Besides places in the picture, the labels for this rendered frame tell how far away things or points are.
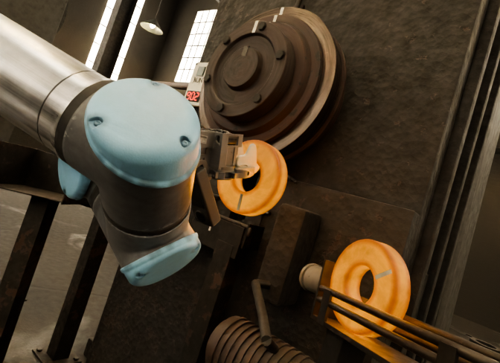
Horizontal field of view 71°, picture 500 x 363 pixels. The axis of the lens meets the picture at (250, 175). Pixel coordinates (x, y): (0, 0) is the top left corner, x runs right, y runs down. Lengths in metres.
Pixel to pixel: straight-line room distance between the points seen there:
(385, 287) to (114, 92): 0.47
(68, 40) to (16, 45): 11.30
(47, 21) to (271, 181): 3.08
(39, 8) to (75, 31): 8.26
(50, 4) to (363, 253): 3.30
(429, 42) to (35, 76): 0.94
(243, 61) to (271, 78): 0.11
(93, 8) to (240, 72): 11.21
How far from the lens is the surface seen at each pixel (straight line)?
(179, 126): 0.29
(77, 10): 11.90
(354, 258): 0.66
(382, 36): 1.14
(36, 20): 3.53
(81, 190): 0.46
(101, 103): 0.30
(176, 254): 0.39
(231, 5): 1.57
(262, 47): 1.01
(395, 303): 0.59
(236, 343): 0.77
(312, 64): 0.97
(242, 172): 0.63
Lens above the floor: 0.79
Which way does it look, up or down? 3 degrees up
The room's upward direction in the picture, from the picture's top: 18 degrees clockwise
